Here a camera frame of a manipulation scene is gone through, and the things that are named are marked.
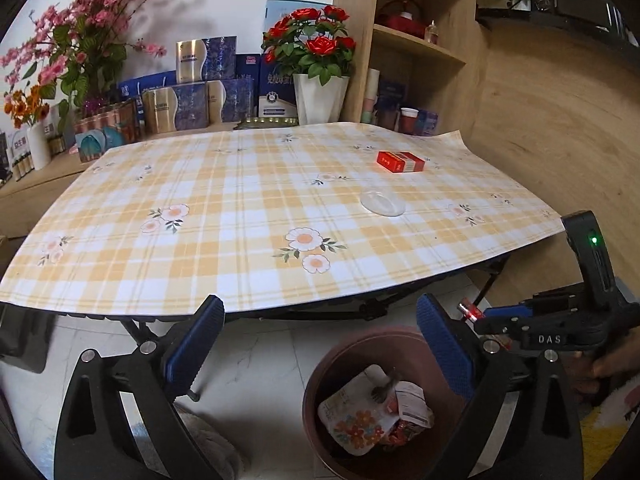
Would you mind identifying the stack of pastel cups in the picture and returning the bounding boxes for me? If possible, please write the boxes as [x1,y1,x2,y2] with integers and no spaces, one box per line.
[361,67,382,125]

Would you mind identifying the brown round trash bin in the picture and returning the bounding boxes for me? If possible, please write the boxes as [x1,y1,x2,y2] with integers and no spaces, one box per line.
[302,326,501,480]

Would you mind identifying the teal shell-shaped dishes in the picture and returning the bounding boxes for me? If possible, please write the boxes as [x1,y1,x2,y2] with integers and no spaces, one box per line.
[77,127,126,162]

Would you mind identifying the red cigarette pack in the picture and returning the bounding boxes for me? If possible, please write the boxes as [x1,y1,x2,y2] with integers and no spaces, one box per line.
[376,150,426,175]

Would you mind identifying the clear plastic lid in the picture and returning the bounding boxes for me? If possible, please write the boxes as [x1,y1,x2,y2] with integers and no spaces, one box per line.
[360,187,405,218]

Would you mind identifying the black folding table frame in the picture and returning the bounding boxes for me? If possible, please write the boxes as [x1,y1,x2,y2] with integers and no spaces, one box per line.
[120,257,511,356]

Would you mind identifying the yellow checked floral tablecloth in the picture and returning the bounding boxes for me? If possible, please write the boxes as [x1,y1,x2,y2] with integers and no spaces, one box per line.
[0,122,568,321]

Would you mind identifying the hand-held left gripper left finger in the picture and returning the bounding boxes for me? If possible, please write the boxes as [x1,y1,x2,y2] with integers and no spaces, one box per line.
[52,294,236,480]

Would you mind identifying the person's right hand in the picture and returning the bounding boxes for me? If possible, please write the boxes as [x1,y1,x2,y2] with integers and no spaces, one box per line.
[575,332,640,393]

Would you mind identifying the tall light blue box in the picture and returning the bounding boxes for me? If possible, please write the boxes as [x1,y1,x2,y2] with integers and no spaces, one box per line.
[265,0,321,41]

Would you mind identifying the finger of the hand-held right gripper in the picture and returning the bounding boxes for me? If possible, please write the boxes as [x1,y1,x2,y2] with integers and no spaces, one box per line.
[472,314,531,337]
[480,296,538,318]

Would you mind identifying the white yellow patterned rug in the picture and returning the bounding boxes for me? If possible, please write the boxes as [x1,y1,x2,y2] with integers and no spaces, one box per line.
[582,375,640,466]

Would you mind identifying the white ribbed vase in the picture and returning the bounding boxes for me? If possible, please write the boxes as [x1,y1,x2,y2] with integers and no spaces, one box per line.
[27,120,53,171]

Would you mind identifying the white and blue box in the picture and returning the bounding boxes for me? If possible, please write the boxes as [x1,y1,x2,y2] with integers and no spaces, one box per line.
[257,67,297,118]

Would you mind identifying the dark blue printed box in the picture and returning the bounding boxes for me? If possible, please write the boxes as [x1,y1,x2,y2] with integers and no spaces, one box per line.
[377,80,408,111]

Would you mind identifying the flat blue box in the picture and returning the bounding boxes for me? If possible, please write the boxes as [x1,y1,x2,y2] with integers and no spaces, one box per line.
[117,72,177,106]

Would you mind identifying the pink blossom flower arrangement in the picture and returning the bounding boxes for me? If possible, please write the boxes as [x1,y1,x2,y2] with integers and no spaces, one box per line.
[0,0,198,126]

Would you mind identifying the white angular flower pot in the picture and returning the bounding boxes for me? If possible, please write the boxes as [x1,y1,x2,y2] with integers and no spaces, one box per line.
[292,74,351,125]

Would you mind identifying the red rose plant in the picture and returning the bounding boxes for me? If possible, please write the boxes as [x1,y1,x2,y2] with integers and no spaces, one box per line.
[261,5,357,86]

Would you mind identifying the wooden shelf unit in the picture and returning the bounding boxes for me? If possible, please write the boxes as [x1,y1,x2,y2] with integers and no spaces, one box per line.
[332,0,483,136]

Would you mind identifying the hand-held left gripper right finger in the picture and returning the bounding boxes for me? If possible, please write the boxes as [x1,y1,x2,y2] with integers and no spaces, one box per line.
[415,294,586,480]

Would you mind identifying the orange artificial flowers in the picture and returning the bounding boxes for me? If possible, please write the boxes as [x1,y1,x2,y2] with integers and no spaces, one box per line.
[4,85,51,128]

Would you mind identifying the striped woven basket planter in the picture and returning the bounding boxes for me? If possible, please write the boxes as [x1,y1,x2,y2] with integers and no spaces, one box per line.
[75,102,138,151]

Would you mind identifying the green leaf-shaped tray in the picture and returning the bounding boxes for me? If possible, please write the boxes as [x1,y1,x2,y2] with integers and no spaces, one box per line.
[235,116,300,131]

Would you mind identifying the small blue carton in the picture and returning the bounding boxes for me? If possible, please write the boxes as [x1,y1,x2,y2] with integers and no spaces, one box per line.
[415,109,440,137]

